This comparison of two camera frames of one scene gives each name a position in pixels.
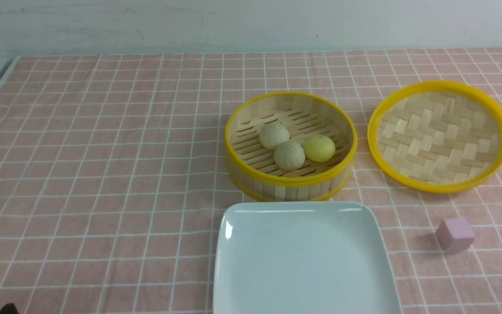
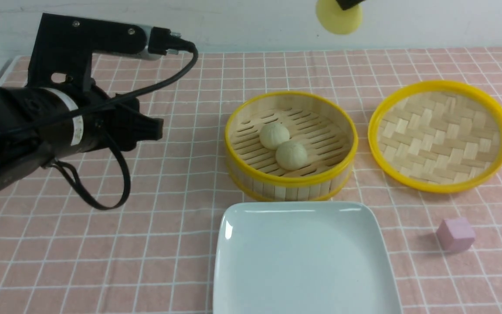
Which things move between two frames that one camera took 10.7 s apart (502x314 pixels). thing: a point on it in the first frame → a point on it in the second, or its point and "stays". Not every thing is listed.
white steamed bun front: (289, 156) stays
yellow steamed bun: (319, 148) → (331, 16)
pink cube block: (455, 234) stays
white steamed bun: (272, 134) stays
